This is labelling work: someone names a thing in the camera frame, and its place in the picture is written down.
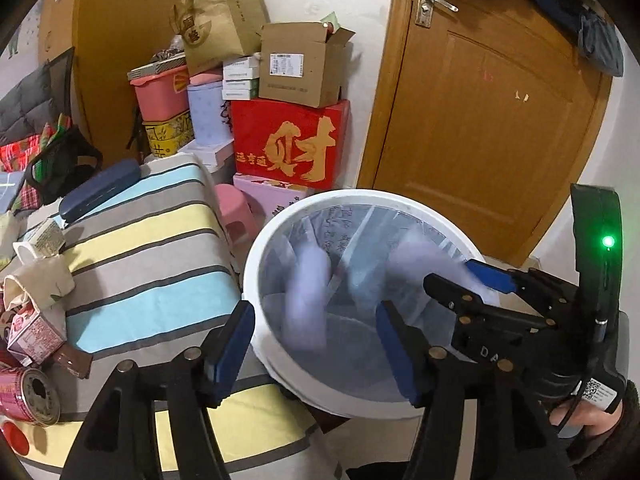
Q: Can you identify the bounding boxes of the translucent trash bag liner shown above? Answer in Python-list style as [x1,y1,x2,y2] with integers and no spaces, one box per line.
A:
[259,202,471,403]

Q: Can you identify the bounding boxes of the white round trash bin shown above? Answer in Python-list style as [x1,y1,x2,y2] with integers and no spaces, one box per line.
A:
[241,187,501,421]

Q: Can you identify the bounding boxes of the right hand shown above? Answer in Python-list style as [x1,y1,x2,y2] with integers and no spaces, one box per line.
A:
[549,400,623,438]

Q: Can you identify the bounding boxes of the pink plastic stool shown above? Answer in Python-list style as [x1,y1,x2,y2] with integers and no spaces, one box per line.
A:
[214,183,260,242]

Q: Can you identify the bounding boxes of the pink floral box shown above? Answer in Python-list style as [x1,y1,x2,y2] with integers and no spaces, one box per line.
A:
[232,172,314,221]

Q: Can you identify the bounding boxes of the wooden door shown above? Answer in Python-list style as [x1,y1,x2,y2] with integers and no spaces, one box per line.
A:
[357,0,612,264]

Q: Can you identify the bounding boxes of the red strawberry milk carton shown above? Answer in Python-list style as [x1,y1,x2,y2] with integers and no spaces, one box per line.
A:
[8,301,66,366]

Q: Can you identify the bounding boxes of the pink tin can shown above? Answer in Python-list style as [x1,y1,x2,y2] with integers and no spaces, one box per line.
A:
[0,367,61,426]

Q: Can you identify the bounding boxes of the white yogurt cup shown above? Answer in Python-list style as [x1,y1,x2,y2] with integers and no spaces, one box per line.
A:
[13,219,65,264]

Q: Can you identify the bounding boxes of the dark blue glasses case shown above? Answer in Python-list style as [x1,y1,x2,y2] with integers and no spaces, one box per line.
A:
[58,159,141,223]

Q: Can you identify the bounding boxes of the red round lid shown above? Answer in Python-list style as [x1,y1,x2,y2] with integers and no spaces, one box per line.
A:
[1,420,30,456]

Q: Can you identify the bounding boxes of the red gift box gold character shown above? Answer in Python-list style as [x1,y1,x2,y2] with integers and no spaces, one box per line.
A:
[230,99,350,191]

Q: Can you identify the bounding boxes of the yellow patterned box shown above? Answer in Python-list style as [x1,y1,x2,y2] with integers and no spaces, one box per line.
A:
[143,110,194,158]

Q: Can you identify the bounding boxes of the black handbag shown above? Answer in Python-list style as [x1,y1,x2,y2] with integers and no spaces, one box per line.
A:
[25,126,103,205]

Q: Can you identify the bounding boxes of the lavender cylindrical box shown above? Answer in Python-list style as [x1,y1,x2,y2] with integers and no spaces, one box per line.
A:
[188,81,232,148]

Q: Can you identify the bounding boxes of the pink plastic storage bin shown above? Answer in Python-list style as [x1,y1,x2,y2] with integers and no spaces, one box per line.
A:
[130,65,190,122]

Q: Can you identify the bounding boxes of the stacked white small boxes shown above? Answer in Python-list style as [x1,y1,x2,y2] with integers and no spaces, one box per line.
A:
[222,53,260,101]

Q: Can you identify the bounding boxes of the red plaid fabric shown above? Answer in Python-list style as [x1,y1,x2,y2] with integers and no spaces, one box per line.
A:
[1,114,73,212]

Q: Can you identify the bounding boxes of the open cardboard box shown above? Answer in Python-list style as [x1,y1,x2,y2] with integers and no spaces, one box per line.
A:
[258,22,355,108]

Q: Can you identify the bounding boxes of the grey quilted cushion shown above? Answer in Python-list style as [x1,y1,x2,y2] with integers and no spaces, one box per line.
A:
[1,47,75,146]

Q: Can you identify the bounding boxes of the brown paper bag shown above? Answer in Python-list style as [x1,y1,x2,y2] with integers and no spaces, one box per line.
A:
[169,0,267,76]

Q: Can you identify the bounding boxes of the wooden wardrobe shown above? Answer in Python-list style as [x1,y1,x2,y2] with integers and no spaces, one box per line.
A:
[38,0,178,166]

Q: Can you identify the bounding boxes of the silver door handle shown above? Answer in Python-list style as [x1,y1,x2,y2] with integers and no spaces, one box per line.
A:
[416,0,459,28]

